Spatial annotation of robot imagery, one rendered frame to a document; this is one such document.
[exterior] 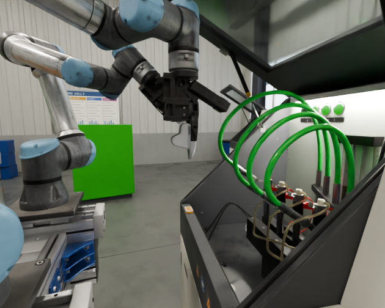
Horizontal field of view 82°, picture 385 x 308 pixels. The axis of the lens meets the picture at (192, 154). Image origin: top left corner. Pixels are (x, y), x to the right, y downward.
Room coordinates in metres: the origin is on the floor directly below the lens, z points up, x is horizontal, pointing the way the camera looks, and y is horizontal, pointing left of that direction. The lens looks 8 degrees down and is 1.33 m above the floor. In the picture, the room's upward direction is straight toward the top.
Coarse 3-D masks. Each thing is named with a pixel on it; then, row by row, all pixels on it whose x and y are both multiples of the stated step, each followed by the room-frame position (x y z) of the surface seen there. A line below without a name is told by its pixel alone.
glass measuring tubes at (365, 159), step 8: (352, 136) 0.71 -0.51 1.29; (360, 136) 0.68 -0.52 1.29; (368, 136) 0.65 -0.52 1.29; (376, 136) 0.64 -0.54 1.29; (352, 144) 0.72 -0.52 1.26; (360, 144) 0.68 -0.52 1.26; (368, 144) 0.65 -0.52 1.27; (376, 144) 0.64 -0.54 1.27; (344, 152) 0.76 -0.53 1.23; (360, 152) 0.69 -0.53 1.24; (368, 152) 0.65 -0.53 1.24; (376, 152) 0.65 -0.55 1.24; (344, 160) 0.76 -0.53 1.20; (360, 160) 0.68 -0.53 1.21; (368, 160) 0.65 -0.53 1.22; (376, 160) 0.65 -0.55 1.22; (344, 168) 0.73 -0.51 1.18; (360, 168) 0.68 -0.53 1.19; (368, 168) 0.65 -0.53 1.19; (344, 176) 0.73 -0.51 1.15; (360, 176) 0.69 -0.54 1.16; (344, 184) 0.72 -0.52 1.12; (344, 192) 0.72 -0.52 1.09
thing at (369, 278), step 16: (384, 176) 0.39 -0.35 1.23; (384, 192) 0.38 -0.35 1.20; (384, 208) 0.37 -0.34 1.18; (368, 224) 0.39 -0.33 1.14; (384, 224) 0.36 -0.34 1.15; (368, 240) 0.38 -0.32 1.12; (384, 240) 0.35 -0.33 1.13; (368, 256) 0.37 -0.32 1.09; (384, 256) 0.35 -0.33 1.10; (352, 272) 0.38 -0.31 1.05; (368, 272) 0.36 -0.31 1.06; (384, 272) 0.34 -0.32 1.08; (352, 288) 0.37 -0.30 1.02; (368, 288) 0.35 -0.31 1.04; (384, 288) 0.33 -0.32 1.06; (352, 304) 0.36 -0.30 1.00; (368, 304) 0.34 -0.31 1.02; (384, 304) 0.32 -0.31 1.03
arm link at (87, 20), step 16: (32, 0) 0.42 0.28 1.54; (48, 0) 0.42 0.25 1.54; (64, 0) 0.44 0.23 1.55; (80, 0) 0.45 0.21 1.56; (96, 0) 0.49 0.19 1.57; (64, 16) 0.46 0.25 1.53; (80, 16) 0.47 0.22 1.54; (96, 16) 0.48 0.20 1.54; (112, 16) 0.50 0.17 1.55; (96, 32) 0.50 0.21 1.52; (112, 32) 0.51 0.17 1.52; (112, 48) 0.57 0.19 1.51
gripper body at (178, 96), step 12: (180, 72) 0.53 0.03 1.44; (192, 72) 0.53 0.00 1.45; (168, 84) 0.55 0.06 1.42; (180, 84) 0.55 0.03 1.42; (168, 96) 0.55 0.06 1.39; (180, 96) 0.55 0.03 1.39; (192, 96) 0.55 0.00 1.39; (168, 108) 0.53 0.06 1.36; (180, 108) 0.53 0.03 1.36; (192, 108) 0.53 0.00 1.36; (168, 120) 0.53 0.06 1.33; (180, 120) 0.53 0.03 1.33
